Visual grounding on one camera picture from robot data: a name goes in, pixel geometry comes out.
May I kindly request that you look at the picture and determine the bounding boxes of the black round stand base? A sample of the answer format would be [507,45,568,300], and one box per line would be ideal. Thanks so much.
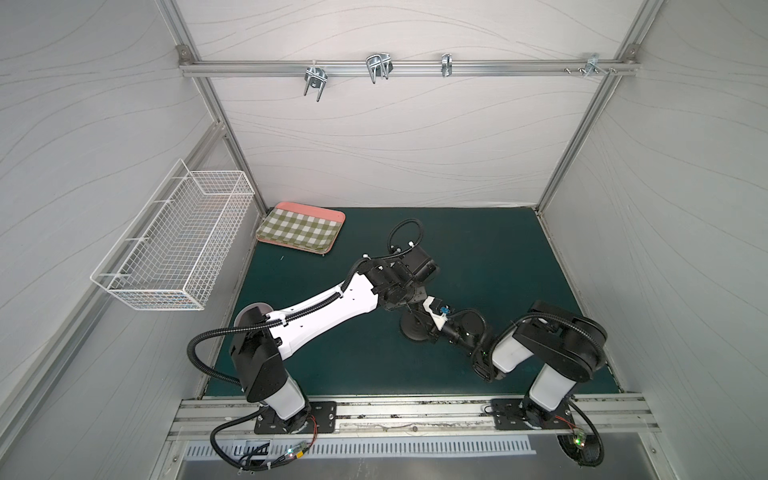
[400,312,433,342]

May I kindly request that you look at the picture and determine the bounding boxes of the metal double hook clamp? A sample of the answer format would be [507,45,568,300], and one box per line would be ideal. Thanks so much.
[365,53,393,84]

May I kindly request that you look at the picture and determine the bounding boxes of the metal U-bolt clamp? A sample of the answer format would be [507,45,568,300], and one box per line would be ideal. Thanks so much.
[303,66,328,102]

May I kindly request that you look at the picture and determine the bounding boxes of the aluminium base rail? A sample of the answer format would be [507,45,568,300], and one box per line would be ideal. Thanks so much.
[167,393,661,441]

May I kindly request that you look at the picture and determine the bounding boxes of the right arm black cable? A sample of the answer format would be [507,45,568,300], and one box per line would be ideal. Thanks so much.
[555,400,606,468]

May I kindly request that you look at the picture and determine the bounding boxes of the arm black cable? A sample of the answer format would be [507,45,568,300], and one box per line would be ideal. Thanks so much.
[555,400,606,468]
[208,407,319,473]

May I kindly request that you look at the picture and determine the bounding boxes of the white slotted cable duct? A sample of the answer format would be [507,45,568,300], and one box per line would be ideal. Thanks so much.
[183,434,537,461]

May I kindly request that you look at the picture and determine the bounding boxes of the small metal bracket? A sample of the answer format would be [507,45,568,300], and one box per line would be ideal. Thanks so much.
[441,53,453,78]

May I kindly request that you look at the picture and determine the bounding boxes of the white wire basket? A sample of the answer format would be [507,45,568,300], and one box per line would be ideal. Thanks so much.
[90,159,254,311]

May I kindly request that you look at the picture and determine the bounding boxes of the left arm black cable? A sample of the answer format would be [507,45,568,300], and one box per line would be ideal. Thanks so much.
[208,407,319,473]

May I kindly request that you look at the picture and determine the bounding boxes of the metal corner bracket bolts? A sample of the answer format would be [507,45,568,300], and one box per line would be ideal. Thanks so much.
[563,53,618,78]

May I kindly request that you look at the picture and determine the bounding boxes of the horizontal aluminium top rail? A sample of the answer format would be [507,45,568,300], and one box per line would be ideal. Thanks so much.
[179,58,641,78]

